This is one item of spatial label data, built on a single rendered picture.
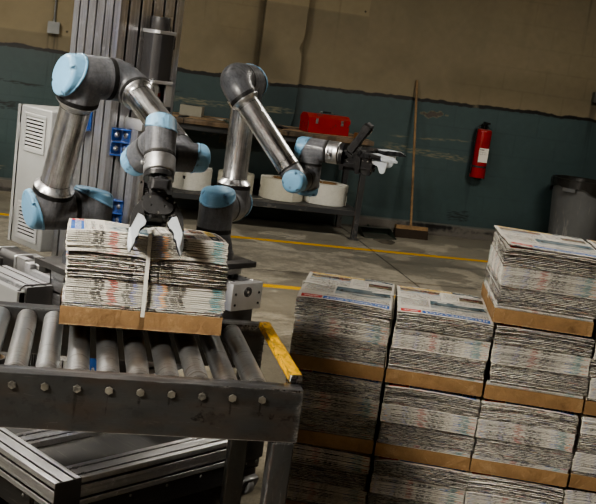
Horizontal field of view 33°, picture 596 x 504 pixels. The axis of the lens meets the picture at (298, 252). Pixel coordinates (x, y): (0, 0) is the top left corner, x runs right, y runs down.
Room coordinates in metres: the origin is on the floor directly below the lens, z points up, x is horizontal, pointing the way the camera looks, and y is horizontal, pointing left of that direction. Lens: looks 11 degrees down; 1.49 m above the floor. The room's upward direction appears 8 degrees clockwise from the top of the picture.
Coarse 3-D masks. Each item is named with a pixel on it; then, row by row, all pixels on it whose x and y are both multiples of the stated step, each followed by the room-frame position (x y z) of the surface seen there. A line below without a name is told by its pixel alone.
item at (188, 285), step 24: (168, 240) 2.28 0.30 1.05; (192, 240) 2.29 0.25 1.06; (216, 240) 2.33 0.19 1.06; (168, 264) 2.28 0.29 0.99; (192, 264) 2.29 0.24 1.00; (216, 264) 2.30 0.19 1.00; (168, 288) 2.28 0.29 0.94; (192, 288) 2.29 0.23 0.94; (216, 288) 2.29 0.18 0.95; (168, 312) 2.27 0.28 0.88; (192, 312) 2.28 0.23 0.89; (216, 312) 2.29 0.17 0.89
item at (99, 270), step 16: (80, 224) 2.33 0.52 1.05; (96, 224) 2.37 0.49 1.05; (112, 224) 2.44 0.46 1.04; (80, 240) 2.23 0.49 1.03; (96, 240) 2.24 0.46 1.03; (112, 240) 2.25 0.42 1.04; (80, 256) 2.23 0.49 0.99; (96, 256) 2.24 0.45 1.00; (112, 256) 2.25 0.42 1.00; (128, 256) 2.26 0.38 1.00; (80, 272) 2.23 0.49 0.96; (96, 272) 2.24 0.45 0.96; (112, 272) 2.24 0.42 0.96; (128, 272) 2.25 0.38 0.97; (64, 288) 2.39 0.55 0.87; (80, 288) 2.23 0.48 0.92; (96, 288) 2.24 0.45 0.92; (112, 288) 2.24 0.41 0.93; (128, 288) 2.25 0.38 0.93; (64, 304) 2.21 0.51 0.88; (80, 304) 2.22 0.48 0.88; (96, 304) 2.23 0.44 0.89; (112, 304) 2.24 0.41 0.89; (128, 304) 2.25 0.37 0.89
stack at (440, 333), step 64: (320, 320) 2.86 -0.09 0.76; (384, 320) 2.85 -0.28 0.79; (448, 320) 2.84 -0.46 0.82; (320, 384) 2.87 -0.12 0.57; (384, 384) 3.02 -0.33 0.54; (512, 384) 2.82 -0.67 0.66; (576, 384) 2.81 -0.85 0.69; (320, 448) 2.87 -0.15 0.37; (448, 448) 2.83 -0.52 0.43; (512, 448) 2.82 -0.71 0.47; (576, 448) 2.81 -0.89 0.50
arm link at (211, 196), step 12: (204, 192) 3.27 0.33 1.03; (216, 192) 3.26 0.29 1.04; (228, 192) 3.27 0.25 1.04; (204, 204) 3.25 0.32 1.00; (216, 204) 3.24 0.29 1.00; (228, 204) 3.26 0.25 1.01; (204, 216) 3.25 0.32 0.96; (216, 216) 3.24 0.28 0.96; (228, 216) 3.26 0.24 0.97; (204, 228) 3.25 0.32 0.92; (216, 228) 3.24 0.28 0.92; (228, 228) 3.27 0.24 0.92
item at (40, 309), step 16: (0, 304) 2.43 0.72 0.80; (16, 304) 2.45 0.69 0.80; (32, 304) 2.47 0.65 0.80; (224, 320) 2.57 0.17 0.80; (240, 320) 2.59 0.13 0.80; (64, 336) 2.45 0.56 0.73; (144, 336) 2.49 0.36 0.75; (256, 336) 2.56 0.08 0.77; (32, 352) 2.43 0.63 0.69; (64, 352) 2.45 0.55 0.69; (176, 352) 2.51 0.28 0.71; (256, 352) 2.56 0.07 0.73
